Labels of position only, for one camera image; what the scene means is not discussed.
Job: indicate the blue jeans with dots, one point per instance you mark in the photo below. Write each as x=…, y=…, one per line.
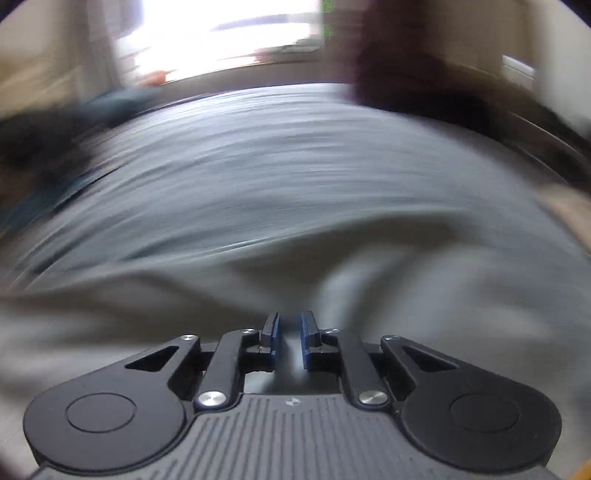
x=46, y=198

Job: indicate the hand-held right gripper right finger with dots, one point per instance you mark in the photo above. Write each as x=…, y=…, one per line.
x=306, y=344

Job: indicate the grey curtain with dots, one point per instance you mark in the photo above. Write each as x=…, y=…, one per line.
x=101, y=46

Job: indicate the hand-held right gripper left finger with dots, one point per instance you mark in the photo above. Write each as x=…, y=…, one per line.
x=275, y=344

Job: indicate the beige folded clothes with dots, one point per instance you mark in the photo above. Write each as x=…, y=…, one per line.
x=572, y=217

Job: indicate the grey bed blanket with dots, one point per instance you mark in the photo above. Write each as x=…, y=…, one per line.
x=300, y=161

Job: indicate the window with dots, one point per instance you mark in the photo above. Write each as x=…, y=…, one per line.
x=221, y=41

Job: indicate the dark jacket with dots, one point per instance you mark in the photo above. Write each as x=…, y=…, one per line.
x=37, y=138

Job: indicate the orange item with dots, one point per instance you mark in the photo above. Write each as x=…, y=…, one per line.
x=152, y=78

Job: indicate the grey hoodie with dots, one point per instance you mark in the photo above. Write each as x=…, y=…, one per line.
x=184, y=295

